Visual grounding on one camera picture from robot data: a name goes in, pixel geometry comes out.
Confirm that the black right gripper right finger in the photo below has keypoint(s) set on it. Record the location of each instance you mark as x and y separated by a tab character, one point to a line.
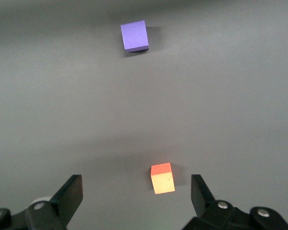
201	196

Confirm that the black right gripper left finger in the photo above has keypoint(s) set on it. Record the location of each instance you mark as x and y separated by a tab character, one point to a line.
67	198

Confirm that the orange foam block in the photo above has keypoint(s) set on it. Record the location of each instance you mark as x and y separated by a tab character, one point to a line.
162	180

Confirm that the purple foam block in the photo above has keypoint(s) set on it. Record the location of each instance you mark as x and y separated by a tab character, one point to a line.
134	36

